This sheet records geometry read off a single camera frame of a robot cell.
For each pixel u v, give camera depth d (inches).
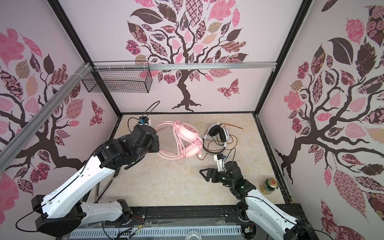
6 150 19.5
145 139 18.2
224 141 39.2
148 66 35.4
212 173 28.0
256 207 20.9
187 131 22.8
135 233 27.3
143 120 21.9
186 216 29.8
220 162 29.3
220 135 41.3
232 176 24.7
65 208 15.2
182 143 23.2
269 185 28.7
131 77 37.3
